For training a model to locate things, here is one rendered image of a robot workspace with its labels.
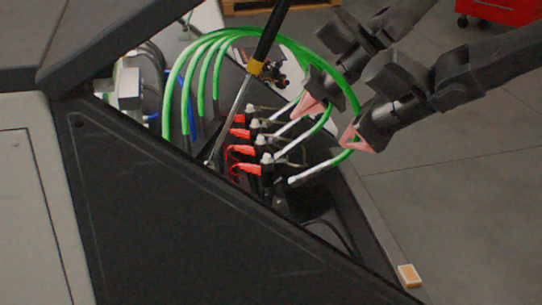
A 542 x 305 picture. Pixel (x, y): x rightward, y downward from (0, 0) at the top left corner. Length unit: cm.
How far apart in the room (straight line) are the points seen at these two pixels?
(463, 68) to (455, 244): 201
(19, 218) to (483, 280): 216
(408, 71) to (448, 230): 207
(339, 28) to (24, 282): 66
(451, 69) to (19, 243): 66
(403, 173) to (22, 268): 263
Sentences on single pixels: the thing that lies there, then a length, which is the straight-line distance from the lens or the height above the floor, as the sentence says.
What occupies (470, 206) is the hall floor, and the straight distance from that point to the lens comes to 312.
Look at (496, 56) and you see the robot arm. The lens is 89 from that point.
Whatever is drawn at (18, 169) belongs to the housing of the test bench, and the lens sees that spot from 81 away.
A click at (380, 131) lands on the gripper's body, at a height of 128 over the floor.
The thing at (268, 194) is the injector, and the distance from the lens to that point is 125.
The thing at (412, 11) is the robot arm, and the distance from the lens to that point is 115.
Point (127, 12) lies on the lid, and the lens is 69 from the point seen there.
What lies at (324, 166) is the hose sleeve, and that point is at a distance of 109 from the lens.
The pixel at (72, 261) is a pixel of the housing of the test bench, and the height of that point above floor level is 120.
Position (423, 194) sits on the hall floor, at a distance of 315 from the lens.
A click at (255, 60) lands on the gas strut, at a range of 76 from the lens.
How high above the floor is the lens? 175
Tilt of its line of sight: 31 degrees down
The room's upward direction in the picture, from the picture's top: 1 degrees counter-clockwise
